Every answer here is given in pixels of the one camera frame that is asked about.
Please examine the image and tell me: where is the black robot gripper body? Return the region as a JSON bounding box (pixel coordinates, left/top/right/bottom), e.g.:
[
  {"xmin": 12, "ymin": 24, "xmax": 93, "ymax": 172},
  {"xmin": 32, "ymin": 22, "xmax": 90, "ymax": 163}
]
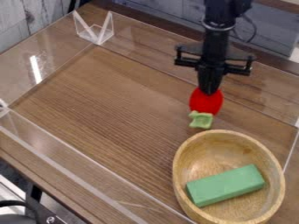
[{"xmin": 173, "ymin": 29, "xmax": 256, "ymax": 76}]

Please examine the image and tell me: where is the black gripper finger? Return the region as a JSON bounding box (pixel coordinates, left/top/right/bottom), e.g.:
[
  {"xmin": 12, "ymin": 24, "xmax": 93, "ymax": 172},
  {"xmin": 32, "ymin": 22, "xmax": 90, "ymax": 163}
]
[
  {"xmin": 209, "ymin": 68, "xmax": 225, "ymax": 95},
  {"xmin": 197, "ymin": 66, "xmax": 211, "ymax": 93}
]

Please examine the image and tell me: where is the red plush strawberry toy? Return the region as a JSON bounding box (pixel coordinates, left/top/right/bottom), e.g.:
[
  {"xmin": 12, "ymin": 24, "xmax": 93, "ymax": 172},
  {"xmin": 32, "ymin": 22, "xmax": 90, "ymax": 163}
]
[{"xmin": 188, "ymin": 87, "xmax": 223, "ymax": 130}]

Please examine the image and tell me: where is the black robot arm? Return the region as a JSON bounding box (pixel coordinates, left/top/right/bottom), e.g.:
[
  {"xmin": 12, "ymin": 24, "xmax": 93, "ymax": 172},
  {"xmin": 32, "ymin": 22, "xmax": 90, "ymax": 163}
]
[{"xmin": 173, "ymin": 0, "xmax": 256, "ymax": 95}]

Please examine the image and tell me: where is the wooden bowl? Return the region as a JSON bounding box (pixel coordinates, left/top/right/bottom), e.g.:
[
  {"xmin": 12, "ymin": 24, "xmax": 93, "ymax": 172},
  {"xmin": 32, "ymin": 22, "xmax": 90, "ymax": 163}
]
[{"xmin": 172, "ymin": 129, "xmax": 285, "ymax": 224}]

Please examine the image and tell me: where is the green rectangular block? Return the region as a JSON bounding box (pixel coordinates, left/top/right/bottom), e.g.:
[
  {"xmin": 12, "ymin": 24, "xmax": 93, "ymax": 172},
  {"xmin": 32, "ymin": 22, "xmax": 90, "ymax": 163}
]
[{"xmin": 185, "ymin": 164, "xmax": 265, "ymax": 207}]

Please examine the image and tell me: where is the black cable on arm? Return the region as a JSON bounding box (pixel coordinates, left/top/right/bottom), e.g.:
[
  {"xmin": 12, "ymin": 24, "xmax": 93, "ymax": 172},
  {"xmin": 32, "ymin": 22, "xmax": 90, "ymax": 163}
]
[{"xmin": 231, "ymin": 14, "xmax": 259, "ymax": 44}]

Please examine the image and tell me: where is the clear acrylic corner bracket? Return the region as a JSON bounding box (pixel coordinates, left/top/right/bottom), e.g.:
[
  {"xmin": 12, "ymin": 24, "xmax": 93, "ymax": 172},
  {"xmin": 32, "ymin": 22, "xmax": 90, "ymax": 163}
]
[{"xmin": 72, "ymin": 11, "xmax": 115, "ymax": 46}]

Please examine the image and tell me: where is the black metal table frame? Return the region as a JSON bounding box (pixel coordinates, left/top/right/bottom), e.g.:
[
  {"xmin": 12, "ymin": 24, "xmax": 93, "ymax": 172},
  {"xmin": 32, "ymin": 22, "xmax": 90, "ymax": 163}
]
[{"xmin": 22, "ymin": 182, "xmax": 80, "ymax": 224}]

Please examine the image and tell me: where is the black cable lower left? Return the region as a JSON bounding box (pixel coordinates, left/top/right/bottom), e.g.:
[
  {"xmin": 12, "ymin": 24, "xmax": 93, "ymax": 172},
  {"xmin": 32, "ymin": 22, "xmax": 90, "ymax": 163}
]
[{"xmin": 0, "ymin": 200, "xmax": 42, "ymax": 224}]

